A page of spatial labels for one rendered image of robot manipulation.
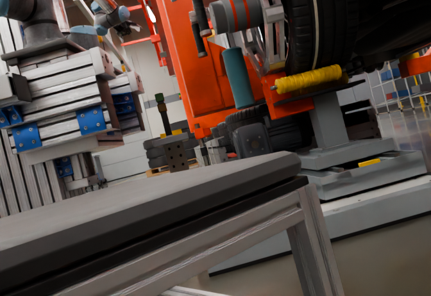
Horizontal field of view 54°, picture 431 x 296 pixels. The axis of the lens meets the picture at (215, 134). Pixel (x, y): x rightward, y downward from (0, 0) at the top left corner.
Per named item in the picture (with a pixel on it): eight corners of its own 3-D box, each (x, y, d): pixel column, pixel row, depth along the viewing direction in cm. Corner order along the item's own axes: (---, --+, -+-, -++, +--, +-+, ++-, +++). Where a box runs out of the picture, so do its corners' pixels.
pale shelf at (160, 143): (188, 138, 196) (186, 131, 196) (153, 147, 195) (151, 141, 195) (188, 140, 239) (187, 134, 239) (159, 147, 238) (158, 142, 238)
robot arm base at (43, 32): (15, 54, 139) (8, 25, 139) (36, 62, 154) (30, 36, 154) (59, 41, 138) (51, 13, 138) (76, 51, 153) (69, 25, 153)
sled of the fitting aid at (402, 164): (428, 175, 140) (420, 147, 140) (326, 203, 137) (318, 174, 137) (365, 168, 190) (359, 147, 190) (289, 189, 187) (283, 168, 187)
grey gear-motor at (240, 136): (343, 175, 186) (323, 100, 186) (253, 200, 183) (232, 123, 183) (329, 173, 204) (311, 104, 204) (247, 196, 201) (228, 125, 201)
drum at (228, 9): (270, 18, 162) (261, -17, 163) (217, 31, 161) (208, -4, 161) (263, 29, 177) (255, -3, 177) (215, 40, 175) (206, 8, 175)
